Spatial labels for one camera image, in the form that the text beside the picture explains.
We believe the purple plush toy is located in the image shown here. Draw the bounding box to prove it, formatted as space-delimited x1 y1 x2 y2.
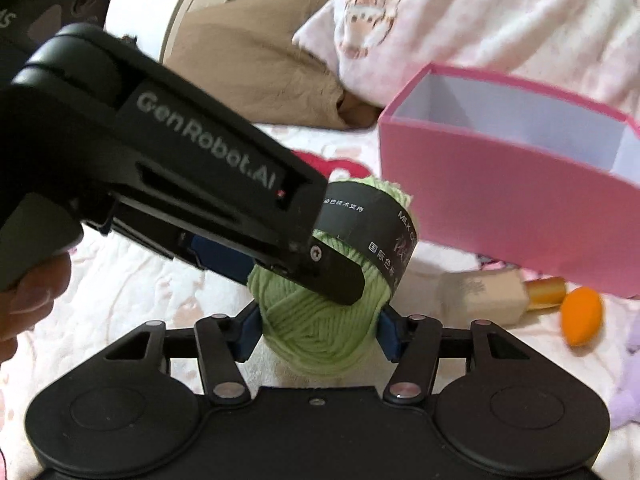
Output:
607 320 640 428

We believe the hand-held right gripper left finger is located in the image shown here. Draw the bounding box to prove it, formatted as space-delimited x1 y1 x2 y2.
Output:
104 304 262 407

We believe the green yarn ball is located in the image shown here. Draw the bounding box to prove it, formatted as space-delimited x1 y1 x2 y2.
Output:
247 175 418 380

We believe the person's left hand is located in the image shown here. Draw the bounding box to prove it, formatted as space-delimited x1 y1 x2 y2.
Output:
0 252 72 363

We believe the bear printed blanket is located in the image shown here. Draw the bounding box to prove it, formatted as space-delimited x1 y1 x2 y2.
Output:
0 125 640 461

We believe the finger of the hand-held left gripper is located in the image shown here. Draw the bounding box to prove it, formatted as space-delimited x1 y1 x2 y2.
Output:
286 230 366 307
177 231 258 287

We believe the pink cardboard box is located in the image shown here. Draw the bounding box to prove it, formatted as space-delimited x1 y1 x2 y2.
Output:
377 62 640 302

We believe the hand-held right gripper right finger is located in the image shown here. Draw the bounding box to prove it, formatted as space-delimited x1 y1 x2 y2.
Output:
377 309 532 405

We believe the orange makeup sponge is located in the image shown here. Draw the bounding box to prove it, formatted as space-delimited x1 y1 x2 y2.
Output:
560 287 604 347

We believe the foundation bottle with gold cap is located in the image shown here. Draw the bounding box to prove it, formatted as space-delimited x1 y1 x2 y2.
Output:
439 267 568 327

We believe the pink puppy print pillow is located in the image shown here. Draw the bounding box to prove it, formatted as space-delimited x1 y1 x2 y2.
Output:
292 0 640 112

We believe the brown pillow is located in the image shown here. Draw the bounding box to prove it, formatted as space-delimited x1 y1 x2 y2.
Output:
165 0 351 132

